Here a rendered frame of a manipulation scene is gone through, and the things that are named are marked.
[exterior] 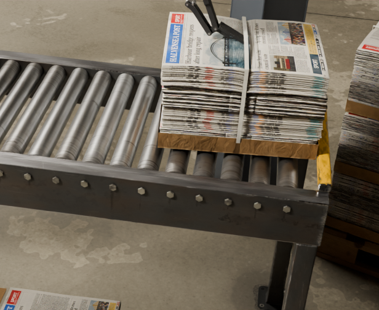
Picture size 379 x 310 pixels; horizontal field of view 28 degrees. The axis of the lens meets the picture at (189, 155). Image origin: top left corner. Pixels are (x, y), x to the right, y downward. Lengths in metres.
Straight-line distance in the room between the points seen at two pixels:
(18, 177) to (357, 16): 3.37
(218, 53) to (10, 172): 0.54
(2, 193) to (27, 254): 0.94
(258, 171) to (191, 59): 0.30
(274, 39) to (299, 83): 0.18
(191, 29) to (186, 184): 0.39
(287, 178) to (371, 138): 0.77
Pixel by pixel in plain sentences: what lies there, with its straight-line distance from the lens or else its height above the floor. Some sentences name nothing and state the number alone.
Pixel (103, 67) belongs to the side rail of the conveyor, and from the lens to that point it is 2.14.
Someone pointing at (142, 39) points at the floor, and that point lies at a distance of 4.20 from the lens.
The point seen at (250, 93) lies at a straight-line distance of 1.70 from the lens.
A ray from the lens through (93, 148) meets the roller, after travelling 1.78.
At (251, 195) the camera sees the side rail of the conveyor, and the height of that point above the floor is 0.80.
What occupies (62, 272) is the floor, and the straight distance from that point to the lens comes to 2.63.
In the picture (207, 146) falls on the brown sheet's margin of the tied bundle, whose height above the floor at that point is 0.82.
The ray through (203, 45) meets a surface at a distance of 1.76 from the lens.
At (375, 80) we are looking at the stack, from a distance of 2.37.
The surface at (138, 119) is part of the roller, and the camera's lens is 1.90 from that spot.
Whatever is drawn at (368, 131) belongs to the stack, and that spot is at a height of 0.56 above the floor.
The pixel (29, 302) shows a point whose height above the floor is 0.01.
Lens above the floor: 1.78
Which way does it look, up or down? 34 degrees down
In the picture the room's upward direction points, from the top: 5 degrees clockwise
